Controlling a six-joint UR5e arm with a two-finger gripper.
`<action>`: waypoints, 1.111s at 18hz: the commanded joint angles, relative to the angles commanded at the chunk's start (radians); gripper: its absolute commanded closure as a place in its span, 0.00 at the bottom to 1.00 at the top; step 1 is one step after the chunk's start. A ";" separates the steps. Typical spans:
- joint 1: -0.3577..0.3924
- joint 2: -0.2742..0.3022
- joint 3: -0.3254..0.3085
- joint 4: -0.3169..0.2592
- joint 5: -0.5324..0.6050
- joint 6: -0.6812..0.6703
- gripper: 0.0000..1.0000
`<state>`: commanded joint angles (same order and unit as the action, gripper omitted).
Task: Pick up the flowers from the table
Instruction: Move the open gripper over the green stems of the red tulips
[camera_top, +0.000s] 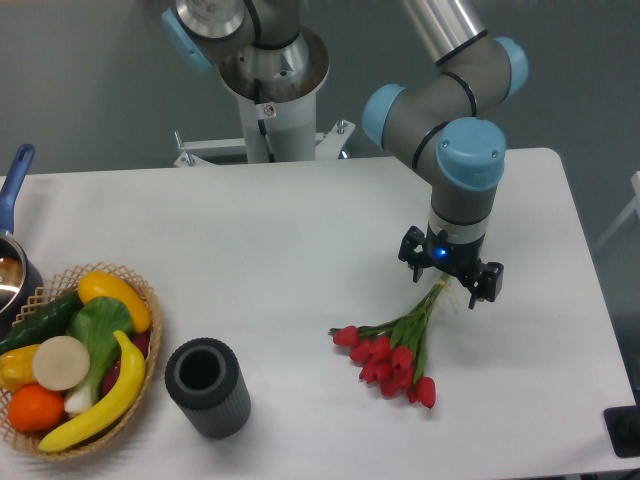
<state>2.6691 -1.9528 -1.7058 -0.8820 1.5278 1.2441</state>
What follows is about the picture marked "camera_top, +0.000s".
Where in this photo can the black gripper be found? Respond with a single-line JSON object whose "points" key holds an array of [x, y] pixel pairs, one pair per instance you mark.
{"points": [[482, 280]]}

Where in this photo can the red tulip bouquet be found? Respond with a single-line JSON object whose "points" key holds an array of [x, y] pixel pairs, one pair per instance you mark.
{"points": [[393, 355]]}

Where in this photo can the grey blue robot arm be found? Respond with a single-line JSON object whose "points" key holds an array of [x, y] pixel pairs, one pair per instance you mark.
{"points": [[438, 130]]}

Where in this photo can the black device at edge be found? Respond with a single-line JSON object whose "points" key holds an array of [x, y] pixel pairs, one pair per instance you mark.
{"points": [[623, 429]]}

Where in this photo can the dark grey ribbed vase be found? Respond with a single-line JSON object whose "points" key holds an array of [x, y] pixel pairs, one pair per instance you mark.
{"points": [[203, 377]]}

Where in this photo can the yellow banana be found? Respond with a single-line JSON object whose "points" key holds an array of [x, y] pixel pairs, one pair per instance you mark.
{"points": [[107, 410]]}

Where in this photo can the yellow squash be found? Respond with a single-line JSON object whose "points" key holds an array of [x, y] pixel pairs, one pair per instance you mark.
{"points": [[102, 284]]}

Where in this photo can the green bok choy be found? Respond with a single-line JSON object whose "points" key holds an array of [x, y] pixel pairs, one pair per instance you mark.
{"points": [[94, 326]]}

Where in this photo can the woven wicker basket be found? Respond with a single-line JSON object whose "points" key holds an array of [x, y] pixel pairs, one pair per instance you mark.
{"points": [[59, 285]]}

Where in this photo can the green cucumber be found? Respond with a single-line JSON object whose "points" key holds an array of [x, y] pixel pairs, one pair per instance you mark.
{"points": [[49, 321]]}

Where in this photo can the beige round disc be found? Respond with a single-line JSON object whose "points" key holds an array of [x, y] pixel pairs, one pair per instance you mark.
{"points": [[60, 363]]}

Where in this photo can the orange fruit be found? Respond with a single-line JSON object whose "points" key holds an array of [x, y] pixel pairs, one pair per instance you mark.
{"points": [[34, 408]]}

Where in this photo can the yellow bell pepper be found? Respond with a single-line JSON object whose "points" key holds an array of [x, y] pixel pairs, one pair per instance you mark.
{"points": [[16, 367]]}

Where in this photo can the white frame at right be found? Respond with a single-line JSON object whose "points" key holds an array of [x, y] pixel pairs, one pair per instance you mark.
{"points": [[630, 209]]}

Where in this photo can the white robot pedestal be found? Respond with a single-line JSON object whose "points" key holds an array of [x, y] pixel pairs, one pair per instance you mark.
{"points": [[276, 93]]}

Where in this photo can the blue handled saucepan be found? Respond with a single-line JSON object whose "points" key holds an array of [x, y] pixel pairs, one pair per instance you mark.
{"points": [[19, 277]]}

